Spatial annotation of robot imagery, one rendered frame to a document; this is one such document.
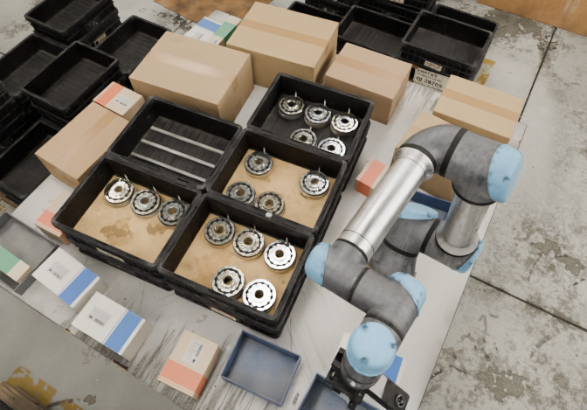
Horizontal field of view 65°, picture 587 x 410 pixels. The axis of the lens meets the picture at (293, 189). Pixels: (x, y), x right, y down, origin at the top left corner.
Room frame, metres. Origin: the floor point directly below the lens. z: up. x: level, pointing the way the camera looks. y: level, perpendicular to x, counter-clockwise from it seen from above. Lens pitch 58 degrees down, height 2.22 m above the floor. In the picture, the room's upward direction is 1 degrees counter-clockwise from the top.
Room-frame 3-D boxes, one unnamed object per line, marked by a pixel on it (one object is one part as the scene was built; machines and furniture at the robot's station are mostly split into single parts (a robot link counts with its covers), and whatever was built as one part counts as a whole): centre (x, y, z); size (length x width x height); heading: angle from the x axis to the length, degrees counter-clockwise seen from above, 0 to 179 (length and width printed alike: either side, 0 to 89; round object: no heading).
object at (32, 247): (0.69, 1.00, 0.72); 0.27 x 0.20 x 0.05; 58
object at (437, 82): (1.77, -0.76, 0.41); 0.31 x 0.02 x 0.16; 59
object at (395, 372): (0.27, -0.21, 0.74); 0.20 x 0.12 x 0.09; 64
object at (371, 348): (0.17, -0.12, 1.42); 0.09 x 0.08 x 0.11; 143
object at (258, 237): (0.64, 0.15, 0.86); 0.10 x 0.10 x 0.01
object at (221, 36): (1.72, 0.31, 0.79); 0.24 x 0.06 x 0.06; 149
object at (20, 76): (1.92, 1.44, 0.31); 0.40 x 0.30 x 0.34; 149
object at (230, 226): (0.69, 0.25, 0.86); 0.10 x 0.10 x 0.01
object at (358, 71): (1.42, -0.32, 0.78); 0.30 x 0.22 x 0.16; 61
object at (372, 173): (0.94, -0.33, 0.74); 0.16 x 0.12 x 0.07; 54
